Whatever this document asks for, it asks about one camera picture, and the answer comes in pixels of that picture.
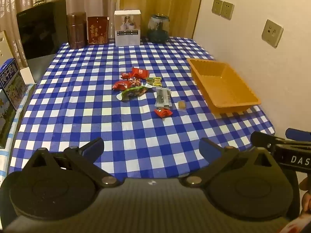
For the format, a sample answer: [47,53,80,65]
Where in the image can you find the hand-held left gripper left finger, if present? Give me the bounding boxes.
[22,137,122,188]

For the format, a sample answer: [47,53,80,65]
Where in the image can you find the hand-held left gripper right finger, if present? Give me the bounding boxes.
[178,137,286,188]

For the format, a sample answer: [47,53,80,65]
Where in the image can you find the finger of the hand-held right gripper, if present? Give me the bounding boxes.
[285,128,311,140]
[250,131,280,152]

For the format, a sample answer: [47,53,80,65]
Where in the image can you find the small red snack packet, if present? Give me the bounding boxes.
[154,108,173,118]

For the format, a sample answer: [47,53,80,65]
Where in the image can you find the orange plastic tray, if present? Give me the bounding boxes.
[187,58,262,114]

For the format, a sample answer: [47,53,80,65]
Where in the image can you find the green white snack packet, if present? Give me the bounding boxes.
[116,84,154,101]

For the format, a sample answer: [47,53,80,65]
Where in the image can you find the red pillow snack packet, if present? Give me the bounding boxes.
[112,81,132,90]

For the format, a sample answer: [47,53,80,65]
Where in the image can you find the clear dark stick packet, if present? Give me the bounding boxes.
[155,86,172,108]

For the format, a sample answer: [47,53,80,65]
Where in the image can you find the square red snack packet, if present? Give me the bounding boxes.
[131,67,149,79]

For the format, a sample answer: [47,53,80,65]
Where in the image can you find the person's right hand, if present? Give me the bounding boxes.
[298,176,311,215]

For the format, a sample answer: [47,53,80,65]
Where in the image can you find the blue white checkered tablecloth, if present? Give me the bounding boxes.
[8,36,276,182]

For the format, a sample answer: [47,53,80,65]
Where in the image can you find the small white paper box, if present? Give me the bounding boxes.
[20,67,36,84]

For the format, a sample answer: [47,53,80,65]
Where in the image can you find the blue milk carton box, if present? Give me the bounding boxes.
[0,58,28,148]

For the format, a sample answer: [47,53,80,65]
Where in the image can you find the brown metal tin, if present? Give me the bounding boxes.
[67,12,87,49]

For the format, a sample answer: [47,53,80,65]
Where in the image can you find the red gold printed tin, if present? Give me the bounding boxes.
[87,16,109,45]

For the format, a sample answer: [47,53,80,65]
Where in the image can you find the white cardboard box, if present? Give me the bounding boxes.
[114,10,141,47]

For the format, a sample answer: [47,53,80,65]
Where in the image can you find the glass jar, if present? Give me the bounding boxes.
[147,13,170,43]

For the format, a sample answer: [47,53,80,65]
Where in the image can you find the black flat panel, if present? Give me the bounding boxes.
[17,0,68,60]

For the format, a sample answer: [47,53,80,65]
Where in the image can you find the white plastic panel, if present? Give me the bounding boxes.
[0,30,15,63]

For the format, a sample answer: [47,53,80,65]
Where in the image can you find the large beige wall socket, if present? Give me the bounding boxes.
[262,19,284,48]

